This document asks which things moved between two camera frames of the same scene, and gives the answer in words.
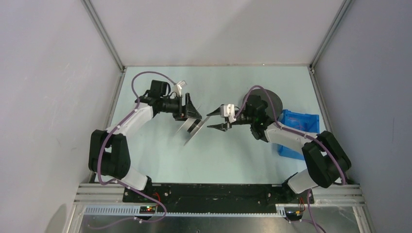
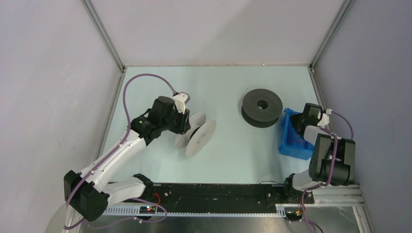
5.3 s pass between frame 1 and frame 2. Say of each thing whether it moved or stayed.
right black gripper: moved
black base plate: stayed
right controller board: stayed
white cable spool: moved
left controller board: stayed
